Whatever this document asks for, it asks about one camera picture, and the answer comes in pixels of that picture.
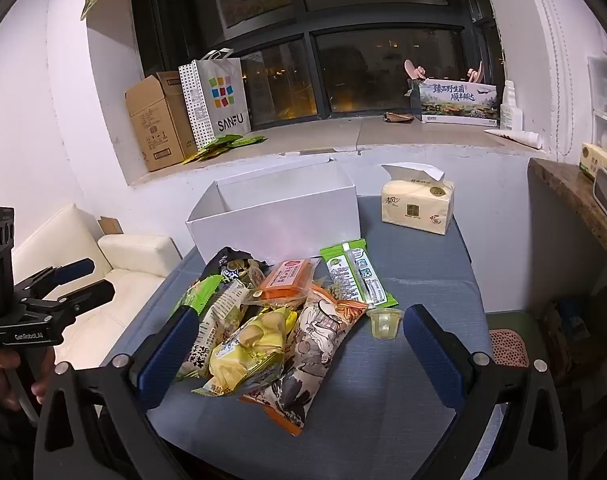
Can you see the pink perforated pad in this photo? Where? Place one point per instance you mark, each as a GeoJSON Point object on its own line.
{"type": "Point", "coordinates": [508, 349]}

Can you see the green snack packet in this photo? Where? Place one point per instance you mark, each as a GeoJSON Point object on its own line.
{"type": "Point", "coordinates": [201, 292]}

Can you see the pink curved object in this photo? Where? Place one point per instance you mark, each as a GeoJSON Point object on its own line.
{"type": "Point", "coordinates": [476, 72]}
{"type": "Point", "coordinates": [413, 71]}

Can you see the blue-grey tablecloth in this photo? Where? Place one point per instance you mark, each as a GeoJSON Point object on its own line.
{"type": "Point", "coordinates": [383, 410]}

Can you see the brown cardboard box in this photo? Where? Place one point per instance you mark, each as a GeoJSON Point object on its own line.
{"type": "Point", "coordinates": [153, 120]}

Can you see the brown cardboard piece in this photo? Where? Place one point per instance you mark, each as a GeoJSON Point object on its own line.
{"type": "Point", "coordinates": [111, 225]}

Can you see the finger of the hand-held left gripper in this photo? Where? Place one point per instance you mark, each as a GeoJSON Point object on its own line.
{"type": "Point", "coordinates": [73, 269]}
{"type": "Point", "coordinates": [91, 292]}

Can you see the white cardboard box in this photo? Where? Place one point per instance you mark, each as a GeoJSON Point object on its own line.
{"type": "Point", "coordinates": [263, 230]}

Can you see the black snack packet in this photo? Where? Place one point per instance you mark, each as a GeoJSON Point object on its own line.
{"type": "Point", "coordinates": [228, 262]}

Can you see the pale yellow tissue pack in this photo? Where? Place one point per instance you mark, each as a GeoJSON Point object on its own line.
{"type": "Point", "coordinates": [598, 160]}

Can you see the brown wrapper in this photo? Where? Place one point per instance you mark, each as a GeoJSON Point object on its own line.
{"type": "Point", "coordinates": [398, 117]}

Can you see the yellow snack packet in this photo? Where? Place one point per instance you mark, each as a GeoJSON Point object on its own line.
{"type": "Point", "coordinates": [248, 345]}

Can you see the white tube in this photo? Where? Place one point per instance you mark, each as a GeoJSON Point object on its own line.
{"type": "Point", "coordinates": [516, 137]}

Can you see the white dotted shopping bag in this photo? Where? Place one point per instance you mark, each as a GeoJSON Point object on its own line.
{"type": "Point", "coordinates": [223, 110]}

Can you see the cartoon printed snack packet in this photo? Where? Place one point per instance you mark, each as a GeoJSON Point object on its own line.
{"type": "Point", "coordinates": [308, 355]}

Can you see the black framed window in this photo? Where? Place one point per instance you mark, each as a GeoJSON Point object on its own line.
{"type": "Point", "coordinates": [363, 60]}

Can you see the orange snack packet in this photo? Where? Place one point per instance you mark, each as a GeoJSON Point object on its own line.
{"type": "Point", "coordinates": [288, 280]}

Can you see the green white drink packet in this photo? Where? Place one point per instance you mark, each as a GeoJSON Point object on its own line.
{"type": "Point", "coordinates": [356, 275]}

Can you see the white striped snack packet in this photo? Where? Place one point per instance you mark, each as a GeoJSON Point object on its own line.
{"type": "Point", "coordinates": [218, 320]}

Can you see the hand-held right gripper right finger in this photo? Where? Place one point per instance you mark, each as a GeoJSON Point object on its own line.
{"type": "Point", "coordinates": [433, 360]}

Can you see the small clear snack wrapper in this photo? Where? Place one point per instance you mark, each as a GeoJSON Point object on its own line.
{"type": "Point", "coordinates": [256, 274]}

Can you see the cream leather sofa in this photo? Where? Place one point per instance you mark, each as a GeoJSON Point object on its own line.
{"type": "Point", "coordinates": [133, 285]}

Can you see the brown side shelf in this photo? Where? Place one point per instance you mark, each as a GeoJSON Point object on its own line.
{"type": "Point", "coordinates": [563, 185]}

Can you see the white plastic bottle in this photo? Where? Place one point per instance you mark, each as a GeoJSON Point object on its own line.
{"type": "Point", "coordinates": [511, 110]}

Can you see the yellow jelly cup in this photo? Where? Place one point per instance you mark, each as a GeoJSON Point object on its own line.
{"type": "Point", "coordinates": [383, 324]}

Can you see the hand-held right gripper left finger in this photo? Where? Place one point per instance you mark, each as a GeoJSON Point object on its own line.
{"type": "Point", "coordinates": [168, 355]}

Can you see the pile of green sachets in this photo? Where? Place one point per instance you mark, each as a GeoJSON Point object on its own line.
{"type": "Point", "coordinates": [218, 146]}

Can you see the printed gift box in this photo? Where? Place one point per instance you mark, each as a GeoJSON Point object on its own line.
{"type": "Point", "coordinates": [458, 105]}

